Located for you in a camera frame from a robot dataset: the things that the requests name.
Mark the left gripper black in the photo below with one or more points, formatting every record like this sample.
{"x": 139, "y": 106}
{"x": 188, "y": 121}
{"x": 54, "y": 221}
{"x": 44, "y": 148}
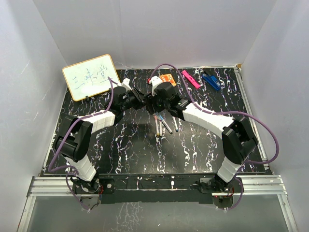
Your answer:
{"x": 140, "y": 98}

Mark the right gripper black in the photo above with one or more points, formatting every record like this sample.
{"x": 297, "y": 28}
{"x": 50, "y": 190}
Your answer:
{"x": 150, "y": 100}

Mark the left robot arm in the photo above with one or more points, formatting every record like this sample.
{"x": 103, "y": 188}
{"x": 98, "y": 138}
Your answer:
{"x": 75, "y": 132}

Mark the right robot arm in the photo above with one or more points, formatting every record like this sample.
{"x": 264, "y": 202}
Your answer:
{"x": 237, "y": 135}

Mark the light blue cap marker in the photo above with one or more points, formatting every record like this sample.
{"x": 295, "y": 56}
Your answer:
{"x": 166, "y": 125}

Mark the orange spiral notebook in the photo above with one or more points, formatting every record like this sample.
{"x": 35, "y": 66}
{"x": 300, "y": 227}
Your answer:
{"x": 168, "y": 78}

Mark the pink cap white marker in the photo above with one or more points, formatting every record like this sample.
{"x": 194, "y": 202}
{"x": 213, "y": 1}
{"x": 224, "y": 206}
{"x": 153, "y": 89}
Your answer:
{"x": 156, "y": 126}

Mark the pink utility knife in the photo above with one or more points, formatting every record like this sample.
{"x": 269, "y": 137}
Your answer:
{"x": 190, "y": 79}

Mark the small whiteboard with writing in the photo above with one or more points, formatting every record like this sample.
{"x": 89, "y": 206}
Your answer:
{"x": 91, "y": 77}

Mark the blue stapler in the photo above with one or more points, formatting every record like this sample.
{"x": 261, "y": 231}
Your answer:
{"x": 211, "y": 80}

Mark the black mounting base bar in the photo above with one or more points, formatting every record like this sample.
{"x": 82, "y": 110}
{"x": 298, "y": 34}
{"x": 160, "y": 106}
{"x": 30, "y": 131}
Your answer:
{"x": 159, "y": 188}

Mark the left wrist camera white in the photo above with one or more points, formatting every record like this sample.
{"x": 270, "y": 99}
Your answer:
{"x": 126, "y": 84}

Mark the aluminium frame rail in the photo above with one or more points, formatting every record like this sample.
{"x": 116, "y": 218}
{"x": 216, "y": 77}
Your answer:
{"x": 253, "y": 185}

